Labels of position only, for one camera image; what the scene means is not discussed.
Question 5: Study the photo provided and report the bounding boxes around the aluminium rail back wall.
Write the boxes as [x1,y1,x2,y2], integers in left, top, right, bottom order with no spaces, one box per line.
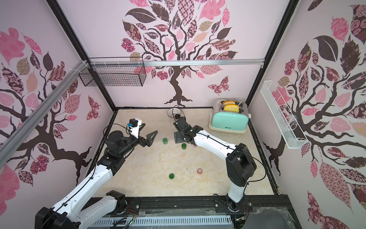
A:
[91,59,265,66]

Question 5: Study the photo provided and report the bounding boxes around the white wire wall shelf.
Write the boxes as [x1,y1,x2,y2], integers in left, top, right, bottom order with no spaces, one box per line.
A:
[260,81,309,149]

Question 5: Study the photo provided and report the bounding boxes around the aluminium rail wall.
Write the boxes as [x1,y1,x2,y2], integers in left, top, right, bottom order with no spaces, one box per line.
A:
[91,59,265,66]
[1,60,87,167]

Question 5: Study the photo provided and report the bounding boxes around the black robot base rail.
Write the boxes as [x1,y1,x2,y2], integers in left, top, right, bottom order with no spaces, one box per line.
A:
[125,195,296,219]

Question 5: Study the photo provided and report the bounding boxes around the yellow toast slice front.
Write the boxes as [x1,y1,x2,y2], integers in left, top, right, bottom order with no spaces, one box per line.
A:
[224,104,240,113]

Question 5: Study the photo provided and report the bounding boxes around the orange toast slice back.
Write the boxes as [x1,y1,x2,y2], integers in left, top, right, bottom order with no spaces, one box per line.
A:
[222,100,235,105]

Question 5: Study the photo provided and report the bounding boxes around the white slotted cable duct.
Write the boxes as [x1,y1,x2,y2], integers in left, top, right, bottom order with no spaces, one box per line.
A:
[89,215,233,229]

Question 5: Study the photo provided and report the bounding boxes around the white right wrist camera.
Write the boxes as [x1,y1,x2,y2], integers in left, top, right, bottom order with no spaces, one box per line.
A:
[173,117,192,134]

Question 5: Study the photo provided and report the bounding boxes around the mint green Belinee toaster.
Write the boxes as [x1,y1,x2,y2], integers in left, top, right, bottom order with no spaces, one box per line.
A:
[208,99,251,134]

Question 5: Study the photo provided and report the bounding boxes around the black wire wall basket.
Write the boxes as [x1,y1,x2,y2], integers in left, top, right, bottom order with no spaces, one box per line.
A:
[79,56,147,87]

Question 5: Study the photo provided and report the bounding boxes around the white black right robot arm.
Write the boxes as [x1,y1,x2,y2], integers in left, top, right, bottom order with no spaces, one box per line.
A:
[174,124,257,212]

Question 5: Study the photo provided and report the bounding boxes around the aluminium rail left wall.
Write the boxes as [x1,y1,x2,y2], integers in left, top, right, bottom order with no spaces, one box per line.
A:
[1,60,87,167]

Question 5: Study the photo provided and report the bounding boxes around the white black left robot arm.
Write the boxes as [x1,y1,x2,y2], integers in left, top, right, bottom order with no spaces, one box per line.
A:
[34,118,158,229]

